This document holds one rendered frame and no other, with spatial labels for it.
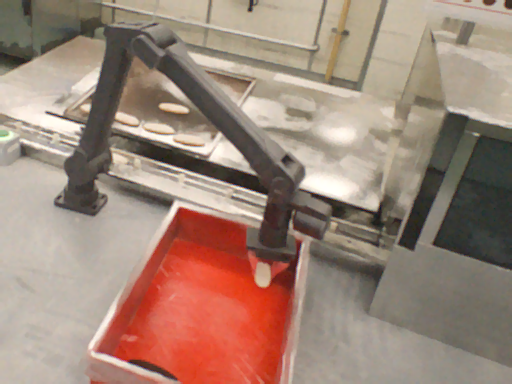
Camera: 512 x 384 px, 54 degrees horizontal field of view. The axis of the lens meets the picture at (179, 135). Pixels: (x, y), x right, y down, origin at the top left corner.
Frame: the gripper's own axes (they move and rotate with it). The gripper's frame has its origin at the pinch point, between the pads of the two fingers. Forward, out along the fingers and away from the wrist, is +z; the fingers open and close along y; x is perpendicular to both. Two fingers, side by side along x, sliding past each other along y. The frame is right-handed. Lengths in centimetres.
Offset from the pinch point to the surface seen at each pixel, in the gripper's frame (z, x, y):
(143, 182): -0.2, 26.4, -32.4
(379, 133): -9, 64, 36
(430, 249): -17.2, -4.6, 28.7
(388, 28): 20, 349, 111
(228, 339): 3.3, -16.7, -6.1
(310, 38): 50, 394, 56
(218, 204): -0.3, 22.3, -11.6
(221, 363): 3.3, -22.4, -7.1
